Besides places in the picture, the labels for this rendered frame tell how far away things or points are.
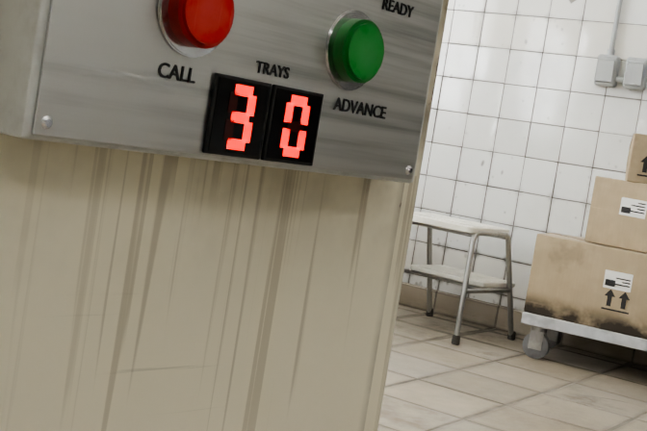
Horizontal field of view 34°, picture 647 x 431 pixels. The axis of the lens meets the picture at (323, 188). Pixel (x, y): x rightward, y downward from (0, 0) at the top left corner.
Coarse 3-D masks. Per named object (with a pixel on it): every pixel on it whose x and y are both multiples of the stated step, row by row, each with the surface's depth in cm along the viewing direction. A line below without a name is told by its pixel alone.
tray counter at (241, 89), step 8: (240, 88) 46; (248, 88) 46; (232, 96) 45; (248, 96) 46; (256, 96) 46; (232, 104) 46; (248, 104) 46; (232, 112) 46; (240, 112) 46; (248, 112) 46; (232, 120) 46; (240, 120) 46; (248, 120) 46; (224, 128) 45; (232, 128) 46; (248, 128) 46; (224, 136) 45; (248, 136) 46; (232, 144) 46; (240, 144) 46
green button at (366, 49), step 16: (352, 32) 50; (368, 32) 50; (336, 48) 50; (352, 48) 50; (368, 48) 50; (336, 64) 50; (352, 64) 50; (368, 64) 51; (352, 80) 50; (368, 80) 51
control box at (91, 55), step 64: (0, 0) 40; (64, 0) 39; (128, 0) 41; (256, 0) 46; (320, 0) 49; (384, 0) 52; (0, 64) 40; (64, 64) 39; (128, 64) 41; (192, 64) 44; (256, 64) 47; (320, 64) 50; (384, 64) 53; (0, 128) 40; (64, 128) 40; (128, 128) 42; (192, 128) 44; (256, 128) 47; (320, 128) 50; (384, 128) 54
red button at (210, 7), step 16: (176, 0) 42; (192, 0) 42; (208, 0) 43; (224, 0) 43; (176, 16) 42; (192, 16) 42; (208, 16) 43; (224, 16) 43; (176, 32) 42; (192, 32) 42; (208, 32) 43; (224, 32) 44
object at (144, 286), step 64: (448, 0) 62; (0, 192) 42; (64, 192) 44; (128, 192) 46; (192, 192) 49; (256, 192) 52; (320, 192) 56; (384, 192) 60; (0, 256) 42; (64, 256) 44; (128, 256) 47; (192, 256) 50; (256, 256) 53; (320, 256) 56; (384, 256) 60; (0, 320) 42; (64, 320) 45; (128, 320) 47; (192, 320) 50; (256, 320) 53; (320, 320) 57; (384, 320) 62; (0, 384) 43; (64, 384) 45; (128, 384) 48; (192, 384) 51; (256, 384) 54; (320, 384) 58; (384, 384) 63
